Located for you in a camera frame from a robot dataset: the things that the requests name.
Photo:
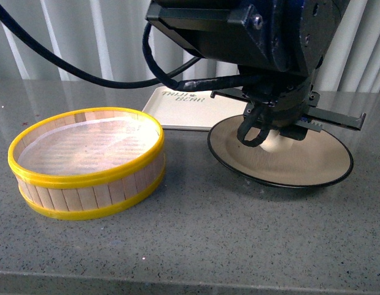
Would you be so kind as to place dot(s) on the beige plate with black rim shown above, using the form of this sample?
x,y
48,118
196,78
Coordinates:
x,y
318,160

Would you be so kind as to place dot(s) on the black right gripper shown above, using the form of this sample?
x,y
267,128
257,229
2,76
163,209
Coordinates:
x,y
285,103

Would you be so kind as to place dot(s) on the white steamer liner cloth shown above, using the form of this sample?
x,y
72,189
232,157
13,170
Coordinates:
x,y
89,147

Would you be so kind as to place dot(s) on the white steamed bun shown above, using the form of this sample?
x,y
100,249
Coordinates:
x,y
274,142

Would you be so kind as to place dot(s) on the grey pleated curtain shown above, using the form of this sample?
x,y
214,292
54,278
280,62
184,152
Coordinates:
x,y
103,38

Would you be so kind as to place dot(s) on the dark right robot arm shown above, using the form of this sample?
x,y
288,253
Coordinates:
x,y
277,47

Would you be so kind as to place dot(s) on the yellow rimmed bamboo steamer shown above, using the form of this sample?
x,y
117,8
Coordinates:
x,y
93,195

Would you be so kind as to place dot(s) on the white bear print tray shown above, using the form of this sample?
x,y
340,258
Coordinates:
x,y
190,110

